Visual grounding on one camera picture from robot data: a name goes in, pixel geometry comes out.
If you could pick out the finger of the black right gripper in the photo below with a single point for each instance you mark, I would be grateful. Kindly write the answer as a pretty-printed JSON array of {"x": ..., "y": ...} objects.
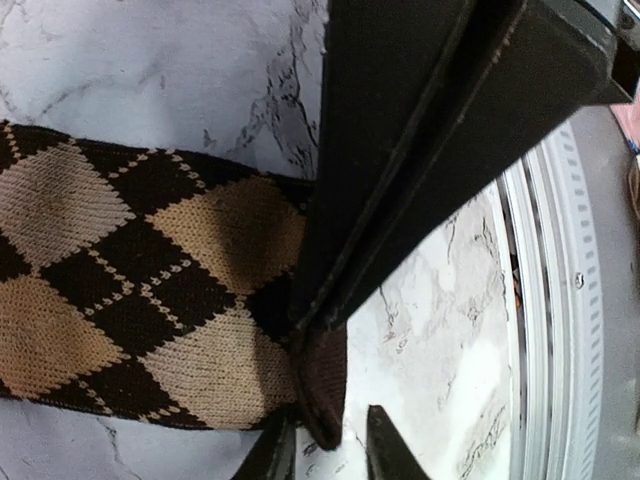
[
  {"x": 561, "y": 56},
  {"x": 399, "y": 79}
]

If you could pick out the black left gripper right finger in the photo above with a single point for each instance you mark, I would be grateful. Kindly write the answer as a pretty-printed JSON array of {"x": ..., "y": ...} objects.
[{"x": 388, "y": 456}]

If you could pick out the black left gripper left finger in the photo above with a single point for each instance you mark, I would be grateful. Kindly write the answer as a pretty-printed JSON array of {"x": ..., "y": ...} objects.
[{"x": 273, "y": 455}]

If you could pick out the brown argyle sock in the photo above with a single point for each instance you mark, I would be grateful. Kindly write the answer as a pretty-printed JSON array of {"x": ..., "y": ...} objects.
[{"x": 153, "y": 285}]

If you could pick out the aluminium front rail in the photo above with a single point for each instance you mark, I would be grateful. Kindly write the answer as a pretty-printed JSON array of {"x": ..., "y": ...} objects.
[{"x": 557, "y": 335}]

